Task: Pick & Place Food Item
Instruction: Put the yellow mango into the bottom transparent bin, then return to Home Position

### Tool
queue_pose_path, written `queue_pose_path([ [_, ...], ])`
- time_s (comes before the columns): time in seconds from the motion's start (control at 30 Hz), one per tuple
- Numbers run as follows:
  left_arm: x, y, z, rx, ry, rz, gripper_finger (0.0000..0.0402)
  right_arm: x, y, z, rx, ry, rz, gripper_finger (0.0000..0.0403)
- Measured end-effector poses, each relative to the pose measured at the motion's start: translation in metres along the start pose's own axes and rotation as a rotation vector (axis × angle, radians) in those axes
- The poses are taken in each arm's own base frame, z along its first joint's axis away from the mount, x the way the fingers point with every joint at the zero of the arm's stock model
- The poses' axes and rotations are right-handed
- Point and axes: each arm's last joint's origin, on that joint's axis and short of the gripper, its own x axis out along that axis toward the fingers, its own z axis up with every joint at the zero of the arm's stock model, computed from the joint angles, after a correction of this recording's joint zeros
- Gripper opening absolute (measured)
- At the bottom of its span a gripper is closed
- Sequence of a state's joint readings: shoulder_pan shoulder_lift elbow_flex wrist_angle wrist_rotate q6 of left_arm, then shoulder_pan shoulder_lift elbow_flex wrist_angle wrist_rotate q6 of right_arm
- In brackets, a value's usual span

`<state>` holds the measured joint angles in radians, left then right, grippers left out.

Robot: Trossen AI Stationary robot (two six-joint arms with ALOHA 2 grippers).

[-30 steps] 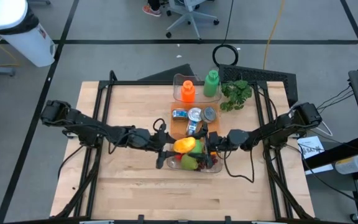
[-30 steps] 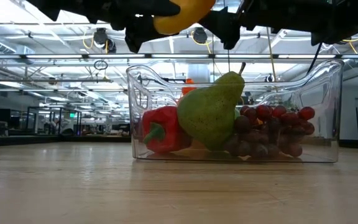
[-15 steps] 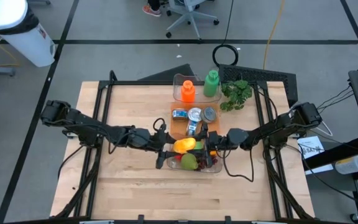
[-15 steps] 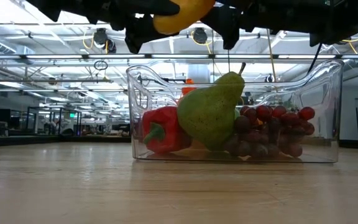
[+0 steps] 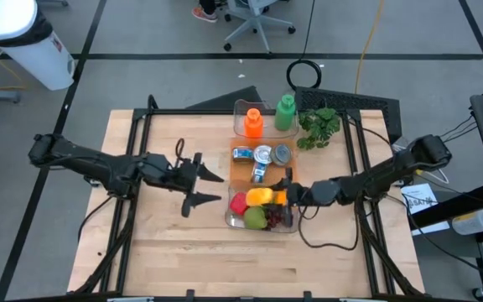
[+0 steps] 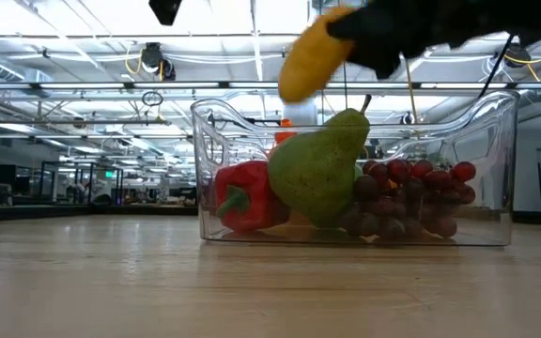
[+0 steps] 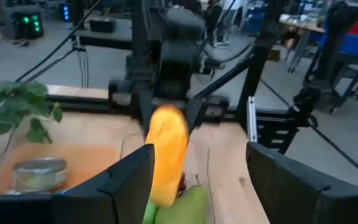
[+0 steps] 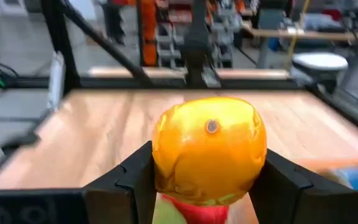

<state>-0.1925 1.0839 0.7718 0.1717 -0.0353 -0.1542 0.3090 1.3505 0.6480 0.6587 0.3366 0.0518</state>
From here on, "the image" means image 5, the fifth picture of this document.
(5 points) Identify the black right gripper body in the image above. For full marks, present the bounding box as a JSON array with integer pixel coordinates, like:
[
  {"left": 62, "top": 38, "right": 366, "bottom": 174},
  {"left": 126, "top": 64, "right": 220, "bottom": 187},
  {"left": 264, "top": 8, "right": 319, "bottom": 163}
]
[{"left": 283, "top": 166, "right": 331, "bottom": 228}]

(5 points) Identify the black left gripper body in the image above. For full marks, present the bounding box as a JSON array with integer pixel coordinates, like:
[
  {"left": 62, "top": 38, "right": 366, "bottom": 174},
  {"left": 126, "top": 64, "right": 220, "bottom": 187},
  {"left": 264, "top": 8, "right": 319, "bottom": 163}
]
[{"left": 139, "top": 151, "right": 204, "bottom": 218}]

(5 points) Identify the blue label tin can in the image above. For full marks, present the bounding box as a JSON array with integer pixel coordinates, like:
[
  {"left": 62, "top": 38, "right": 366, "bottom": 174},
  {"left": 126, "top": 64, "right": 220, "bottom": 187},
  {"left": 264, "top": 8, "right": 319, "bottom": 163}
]
[
  {"left": 232, "top": 145, "right": 255, "bottom": 164},
  {"left": 251, "top": 161, "right": 268, "bottom": 185}
]

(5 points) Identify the purple grape bunch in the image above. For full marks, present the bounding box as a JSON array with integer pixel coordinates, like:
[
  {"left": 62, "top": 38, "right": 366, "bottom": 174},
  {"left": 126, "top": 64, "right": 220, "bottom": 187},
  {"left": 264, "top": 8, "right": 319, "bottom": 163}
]
[{"left": 264, "top": 205, "right": 288, "bottom": 230}]

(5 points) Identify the red bell pepper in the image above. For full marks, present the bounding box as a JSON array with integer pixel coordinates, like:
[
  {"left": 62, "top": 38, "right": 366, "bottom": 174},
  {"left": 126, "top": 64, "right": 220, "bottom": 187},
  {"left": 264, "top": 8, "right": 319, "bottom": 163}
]
[{"left": 229, "top": 191, "right": 250, "bottom": 217}]

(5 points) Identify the green pear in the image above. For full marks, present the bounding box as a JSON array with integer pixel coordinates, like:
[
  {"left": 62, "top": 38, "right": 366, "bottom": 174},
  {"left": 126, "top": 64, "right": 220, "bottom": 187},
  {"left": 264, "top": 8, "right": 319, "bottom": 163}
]
[{"left": 243, "top": 206, "right": 268, "bottom": 231}]

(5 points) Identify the orange plastic bottle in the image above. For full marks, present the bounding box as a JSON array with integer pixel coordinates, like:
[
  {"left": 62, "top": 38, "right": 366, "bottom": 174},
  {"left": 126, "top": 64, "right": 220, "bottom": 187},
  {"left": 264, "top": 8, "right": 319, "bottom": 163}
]
[{"left": 243, "top": 107, "right": 264, "bottom": 139}]

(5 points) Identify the green plastic bottle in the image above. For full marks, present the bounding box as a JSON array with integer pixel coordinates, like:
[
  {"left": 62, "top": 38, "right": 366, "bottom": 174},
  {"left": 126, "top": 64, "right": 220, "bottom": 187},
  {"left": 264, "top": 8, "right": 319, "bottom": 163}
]
[{"left": 273, "top": 94, "right": 297, "bottom": 132}]

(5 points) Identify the translucent orange plastic bin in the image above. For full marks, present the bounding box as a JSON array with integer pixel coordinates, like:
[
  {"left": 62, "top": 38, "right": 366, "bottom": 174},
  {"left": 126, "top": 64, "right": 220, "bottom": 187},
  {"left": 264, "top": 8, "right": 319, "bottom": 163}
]
[{"left": 228, "top": 138, "right": 299, "bottom": 190}]

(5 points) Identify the clear plastic bin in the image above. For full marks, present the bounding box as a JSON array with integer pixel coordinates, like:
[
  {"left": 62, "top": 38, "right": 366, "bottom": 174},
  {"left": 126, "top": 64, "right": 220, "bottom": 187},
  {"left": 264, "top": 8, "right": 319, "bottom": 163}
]
[
  {"left": 232, "top": 99, "right": 300, "bottom": 139},
  {"left": 224, "top": 180, "right": 300, "bottom": 234}
]

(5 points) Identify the green leafy plant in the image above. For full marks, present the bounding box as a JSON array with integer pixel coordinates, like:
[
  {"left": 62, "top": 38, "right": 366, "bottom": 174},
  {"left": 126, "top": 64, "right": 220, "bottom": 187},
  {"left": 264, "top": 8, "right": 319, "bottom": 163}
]
[{"left": 296, "top": 107, "right": 342, "bottom": 151}]

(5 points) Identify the black flat panel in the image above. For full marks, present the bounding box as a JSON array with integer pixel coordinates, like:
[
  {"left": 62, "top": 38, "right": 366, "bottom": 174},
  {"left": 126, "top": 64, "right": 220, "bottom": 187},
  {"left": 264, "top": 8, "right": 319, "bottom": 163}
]
[{"left": 185, "top": 86, "right": 264, "bottom": 111}]

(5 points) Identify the black perforated panel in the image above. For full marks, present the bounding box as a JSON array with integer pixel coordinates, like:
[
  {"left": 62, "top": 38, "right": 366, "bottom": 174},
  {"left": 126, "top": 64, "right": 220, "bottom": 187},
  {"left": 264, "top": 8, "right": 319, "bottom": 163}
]
[{"left": 293, "top": 86, "right": 403, "bottom": 146}]

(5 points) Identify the white paper sheet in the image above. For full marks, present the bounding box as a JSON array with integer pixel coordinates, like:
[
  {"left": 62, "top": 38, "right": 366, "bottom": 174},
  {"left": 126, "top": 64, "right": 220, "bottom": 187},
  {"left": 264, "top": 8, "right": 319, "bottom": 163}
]
[{"left": 400, "top": 183, "right": 439, "bottom": 216}]

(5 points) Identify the person's foot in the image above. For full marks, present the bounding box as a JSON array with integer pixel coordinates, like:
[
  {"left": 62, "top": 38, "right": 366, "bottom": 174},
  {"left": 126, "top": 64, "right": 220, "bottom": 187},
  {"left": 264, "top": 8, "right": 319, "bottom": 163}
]
[{"left": 190, "top": 4, "right": 219, "bottom": 23}]

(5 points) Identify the grey office chair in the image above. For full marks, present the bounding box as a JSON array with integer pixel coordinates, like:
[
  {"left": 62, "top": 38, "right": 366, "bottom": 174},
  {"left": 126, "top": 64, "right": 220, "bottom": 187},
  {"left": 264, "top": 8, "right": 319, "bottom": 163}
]
[{"left": 223, "top": 0, "right": 297, "bottom": 54}]

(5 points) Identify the white trash can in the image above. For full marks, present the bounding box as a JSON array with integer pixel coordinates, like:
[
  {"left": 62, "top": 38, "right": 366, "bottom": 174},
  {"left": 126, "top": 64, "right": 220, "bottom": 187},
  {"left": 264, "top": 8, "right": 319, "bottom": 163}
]
[{"left": 0, "top": 0, "right": 76, "bottom": 91}]

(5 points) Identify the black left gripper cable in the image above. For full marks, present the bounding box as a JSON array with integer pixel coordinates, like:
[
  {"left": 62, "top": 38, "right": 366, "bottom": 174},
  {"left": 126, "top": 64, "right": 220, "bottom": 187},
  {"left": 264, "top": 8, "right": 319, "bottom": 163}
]
[{"left": 174, "top": 138, "right": 186, "bottom": 163}]

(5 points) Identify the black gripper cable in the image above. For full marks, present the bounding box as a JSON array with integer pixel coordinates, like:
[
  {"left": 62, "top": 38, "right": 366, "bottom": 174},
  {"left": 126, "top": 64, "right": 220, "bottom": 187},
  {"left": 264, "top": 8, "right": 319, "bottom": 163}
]
[
  {"left": 298, "top": 205, "right": 360, "bottom": 252},
  {"left": 174, "top": 138, "right": 186, "bottom": 163}
]

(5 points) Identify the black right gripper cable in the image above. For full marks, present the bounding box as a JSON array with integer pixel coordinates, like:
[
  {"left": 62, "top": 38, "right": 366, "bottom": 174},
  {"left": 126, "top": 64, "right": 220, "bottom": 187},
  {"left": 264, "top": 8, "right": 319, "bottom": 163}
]
[{"left": 298, "top": 205, "right": 360, "bottom": 252}]

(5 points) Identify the black aluminium frame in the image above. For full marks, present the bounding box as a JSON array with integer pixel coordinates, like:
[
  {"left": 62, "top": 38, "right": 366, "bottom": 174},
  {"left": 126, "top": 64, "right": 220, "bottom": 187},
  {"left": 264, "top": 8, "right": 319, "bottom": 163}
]
[{"left": 71, "top": 94, "right": 425, "bottom": 302}]

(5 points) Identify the black coiled cable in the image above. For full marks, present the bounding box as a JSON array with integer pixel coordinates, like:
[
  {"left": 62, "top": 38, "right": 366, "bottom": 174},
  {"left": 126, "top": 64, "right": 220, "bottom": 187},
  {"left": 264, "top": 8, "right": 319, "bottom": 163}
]
[{"left": 285, "top": 0, "right": 323, "bottom": 91}]

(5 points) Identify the yellow cable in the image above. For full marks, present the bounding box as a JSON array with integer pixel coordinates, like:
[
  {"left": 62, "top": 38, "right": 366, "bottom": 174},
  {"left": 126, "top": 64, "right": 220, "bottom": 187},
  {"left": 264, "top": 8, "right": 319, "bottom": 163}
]
[{"left": 353, "top": 0, "right": 387, "bottom": 94}]

